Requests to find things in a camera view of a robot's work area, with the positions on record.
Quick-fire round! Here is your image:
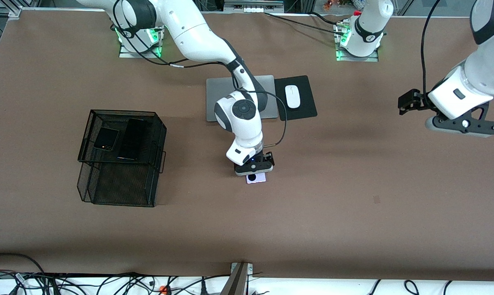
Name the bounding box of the white computer mouse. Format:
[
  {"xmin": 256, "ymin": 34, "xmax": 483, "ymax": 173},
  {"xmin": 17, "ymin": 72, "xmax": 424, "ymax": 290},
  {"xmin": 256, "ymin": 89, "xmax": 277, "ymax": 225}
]
[{"xmin": 285, "ymin": 85, "xmax": 301, "ymax": 109}]

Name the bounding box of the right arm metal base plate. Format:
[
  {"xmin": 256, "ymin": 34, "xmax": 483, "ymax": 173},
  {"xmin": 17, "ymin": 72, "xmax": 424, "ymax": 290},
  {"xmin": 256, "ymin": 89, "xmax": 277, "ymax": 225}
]
[{"xmin": 119, "ymin": 41, "xmax": 164, "ymax": 59}]

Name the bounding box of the thick black floor cable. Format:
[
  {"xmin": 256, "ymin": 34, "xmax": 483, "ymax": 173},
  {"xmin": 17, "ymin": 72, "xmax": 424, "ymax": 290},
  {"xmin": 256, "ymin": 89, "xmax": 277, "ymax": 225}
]
[{"xmin": 0, "ymin": 253, "xmax": 46, "ymax": 295}]

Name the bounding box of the black flip phone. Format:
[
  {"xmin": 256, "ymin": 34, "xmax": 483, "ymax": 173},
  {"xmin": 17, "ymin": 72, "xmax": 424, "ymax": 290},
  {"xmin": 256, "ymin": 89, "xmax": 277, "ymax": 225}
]
[{"xmin": 93, "ymin": 127, "xmax": 121, "ymax": 151}]

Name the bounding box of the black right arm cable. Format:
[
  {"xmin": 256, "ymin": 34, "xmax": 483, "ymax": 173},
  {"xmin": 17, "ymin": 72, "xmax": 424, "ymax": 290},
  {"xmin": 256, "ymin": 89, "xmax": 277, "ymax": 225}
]
[{"xmin": 113, "ymin": 0, "xmax": 288, "ymax": 147}]

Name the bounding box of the aluminium frame profile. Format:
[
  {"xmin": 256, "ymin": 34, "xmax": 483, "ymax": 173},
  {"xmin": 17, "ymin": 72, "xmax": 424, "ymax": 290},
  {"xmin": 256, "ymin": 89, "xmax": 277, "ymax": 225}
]
[{"xmin": 0, "ymin": 6, "xmax": 23, "ymax": 19}]

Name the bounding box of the black mouse pad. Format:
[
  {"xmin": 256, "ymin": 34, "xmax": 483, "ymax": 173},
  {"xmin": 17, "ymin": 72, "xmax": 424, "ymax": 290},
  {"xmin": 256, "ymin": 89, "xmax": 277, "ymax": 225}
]
[{"xmin": 274, "ymin": 75, "xmax": 318, "ymax": 122}]

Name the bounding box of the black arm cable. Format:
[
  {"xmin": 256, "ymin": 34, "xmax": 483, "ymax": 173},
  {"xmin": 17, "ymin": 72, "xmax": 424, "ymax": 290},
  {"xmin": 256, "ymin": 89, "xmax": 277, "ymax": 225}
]
[
  {"xmin": 420, "ymin": 0, "xmax": 443, "ymax": 99},
  {"xmin": 113, "ymin": 0, "xmax": 288, "ymax": 147}
]

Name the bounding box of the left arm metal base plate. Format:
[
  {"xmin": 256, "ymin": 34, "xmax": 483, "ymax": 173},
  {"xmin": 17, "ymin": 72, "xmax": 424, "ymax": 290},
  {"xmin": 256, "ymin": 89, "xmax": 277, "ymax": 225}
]
[{"xmin": 336, "ymin": 45, "xmax": 379, "ymax": 63}]

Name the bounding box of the grey metal camera mount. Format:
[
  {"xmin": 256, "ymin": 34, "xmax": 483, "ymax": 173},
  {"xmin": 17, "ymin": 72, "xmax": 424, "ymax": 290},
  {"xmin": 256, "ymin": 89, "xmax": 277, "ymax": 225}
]
[{"xmin": 220, "ymin": 262, "xmax": 254, "ymax": 295}]

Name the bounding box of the silver laptop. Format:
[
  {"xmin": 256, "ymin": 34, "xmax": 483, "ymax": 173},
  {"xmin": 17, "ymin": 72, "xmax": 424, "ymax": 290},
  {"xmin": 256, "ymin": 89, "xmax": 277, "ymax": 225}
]
[{"xmin": 206, "ymin": 75, "xmax": 279, "ymax": 123}]

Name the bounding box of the black cable on table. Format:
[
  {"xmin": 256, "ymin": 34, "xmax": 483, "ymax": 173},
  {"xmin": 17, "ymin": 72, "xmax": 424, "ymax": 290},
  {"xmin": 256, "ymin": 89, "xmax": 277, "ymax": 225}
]
[{"xmin": 264, "ymin": 11, "xmax": 350, "ymax": 35}]

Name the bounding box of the black mesh two-tier tray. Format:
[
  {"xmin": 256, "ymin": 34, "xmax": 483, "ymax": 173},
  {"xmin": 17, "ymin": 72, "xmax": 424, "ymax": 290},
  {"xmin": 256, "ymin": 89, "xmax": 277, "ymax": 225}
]
[{"xmin": 77, "ymin": 109, "xmax": 167, "ymax": 208}]

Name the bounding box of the grey power strip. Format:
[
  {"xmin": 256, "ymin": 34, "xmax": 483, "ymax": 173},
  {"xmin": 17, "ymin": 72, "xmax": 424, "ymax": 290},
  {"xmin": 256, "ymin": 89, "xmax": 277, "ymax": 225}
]
[{"xmin": 224, "ymin": 0, "xmax": 284, "ymax": 13}]

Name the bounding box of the black slab phone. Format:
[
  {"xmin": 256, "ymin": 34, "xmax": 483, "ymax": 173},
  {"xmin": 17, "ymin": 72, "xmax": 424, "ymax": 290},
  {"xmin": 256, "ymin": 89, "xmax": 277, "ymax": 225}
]
[{"xmin": 116, "ymin": 118, "xmax": 146, "ymax": 161}]

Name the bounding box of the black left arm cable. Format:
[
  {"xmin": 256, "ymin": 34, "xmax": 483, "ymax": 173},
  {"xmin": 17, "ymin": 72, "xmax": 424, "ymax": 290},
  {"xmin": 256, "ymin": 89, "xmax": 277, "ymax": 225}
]
[{"xmin": 420, "ymin": 0, "xmax": 443, "ymax": 99}]

